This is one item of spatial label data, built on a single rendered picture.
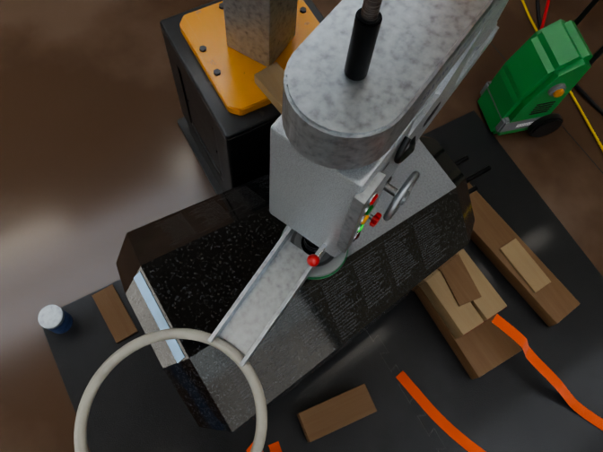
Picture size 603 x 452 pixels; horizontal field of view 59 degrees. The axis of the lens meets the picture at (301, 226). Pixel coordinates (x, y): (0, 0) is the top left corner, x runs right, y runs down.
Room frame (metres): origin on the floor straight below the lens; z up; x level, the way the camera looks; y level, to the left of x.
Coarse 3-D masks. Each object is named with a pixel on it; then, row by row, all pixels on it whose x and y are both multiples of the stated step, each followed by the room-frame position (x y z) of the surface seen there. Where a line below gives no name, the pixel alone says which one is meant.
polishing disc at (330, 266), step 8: (296, 232) 0.62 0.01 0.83; (296, 240) 0.60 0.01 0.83; (328, 256) 0.56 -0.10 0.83; (336, 256) 0.56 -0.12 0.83; (344, 256) 0.57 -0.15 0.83; (320, 264) 0.53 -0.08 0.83; (328, 264) 0.54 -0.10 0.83; (336, 264) 0.54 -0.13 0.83; (312, 272) 0.50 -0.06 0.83; (320, 272) 0.51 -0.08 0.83; (328, 272) 0.51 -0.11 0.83
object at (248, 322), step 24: (288, 240) 0.54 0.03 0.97; (264, 264) 0.45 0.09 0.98; (288, 264) 0.48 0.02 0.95; (264, 288) 0.40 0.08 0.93; (288, 288) 0.41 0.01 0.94; (240, 312) 0.33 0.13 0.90; (264, 312) 0.34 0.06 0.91; (216, 336) 0.25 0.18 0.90; (240, 336) 0.26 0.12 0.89; (264, 336) 0.27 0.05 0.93
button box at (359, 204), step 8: (376, 176) 0.50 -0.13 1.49; (384, 176) 0.51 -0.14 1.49; (376, 184) 0.49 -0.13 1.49; (368, 192) 0.47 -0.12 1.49; (352, 200) 0.45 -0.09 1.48; (360, 200) 0.45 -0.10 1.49; (368, 200) 0.45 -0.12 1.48; (352, 208) 0.45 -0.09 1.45; (360, 208) 0.44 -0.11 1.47; (352, 216) 0.45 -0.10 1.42; (360, 216) 0.44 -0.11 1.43; (344, 224) 0.45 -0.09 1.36; (352, 224) 0.44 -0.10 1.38; (344, 232) 0.45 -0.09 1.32; (352, 232) 0.44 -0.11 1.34; (344, 240) 0.44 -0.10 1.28; (344, 248) 0.44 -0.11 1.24
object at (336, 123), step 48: (384, 0) 0.76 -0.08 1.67; (432, 0) 0.78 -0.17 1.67; (480, 0) 0.80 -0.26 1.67; (336, 48) 0.64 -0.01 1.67; (384, 48) 0.65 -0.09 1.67; (432, 48) 0.67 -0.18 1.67; (288, 96) 0.53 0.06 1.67; (336, 96) 0.54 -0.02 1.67; (384, 96) 0.56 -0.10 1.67; (336, 144) 0.47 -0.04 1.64; (384, 144) 0.50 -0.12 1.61
